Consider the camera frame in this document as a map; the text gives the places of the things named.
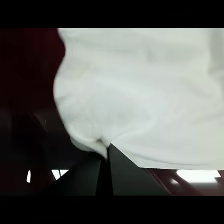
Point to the white garment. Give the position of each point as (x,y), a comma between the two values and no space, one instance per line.
(140,93)

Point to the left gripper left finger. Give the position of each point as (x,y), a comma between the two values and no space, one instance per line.
(83,180)

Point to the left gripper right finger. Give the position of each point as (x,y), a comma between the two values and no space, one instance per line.
(130,176)

